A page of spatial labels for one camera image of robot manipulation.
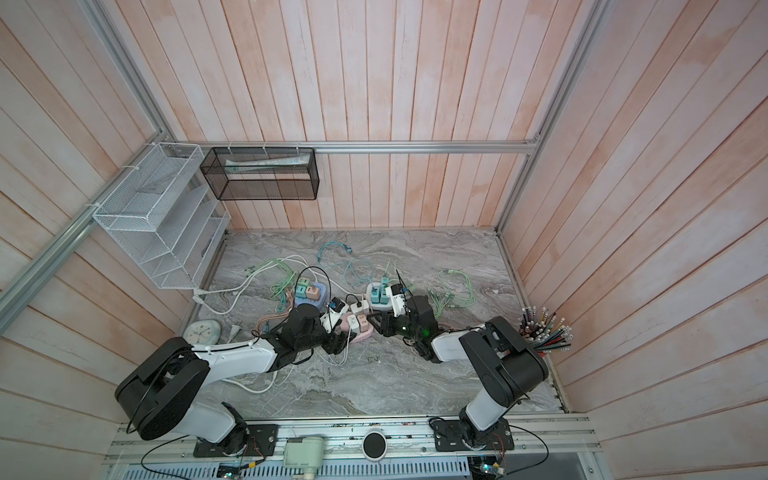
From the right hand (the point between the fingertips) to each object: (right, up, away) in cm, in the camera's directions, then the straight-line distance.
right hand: (371, 317), depth 89 cm
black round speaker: (+1, -26, -20) cm, 33 cm away
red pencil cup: (+43, -1, -16) cm, 46 cm away
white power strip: (+2, +2, +6) cm, 7 cm away
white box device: (-15, -28, -21) cm, 38 cm away
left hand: (-7, -4, -1) cm, 9 cm away
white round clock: (-52, -5, +1) cm, 52 cm away
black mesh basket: (-39, +48, +15) cm, 64 cm away
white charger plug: (-4, +3, -1) cm, 5 cm away
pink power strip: (-1, -4, 0) cm, 4 cm away
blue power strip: (-17, +4, +9) cm, 19 cm away
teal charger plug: (+1, +6, +4) cm, 7 cm away
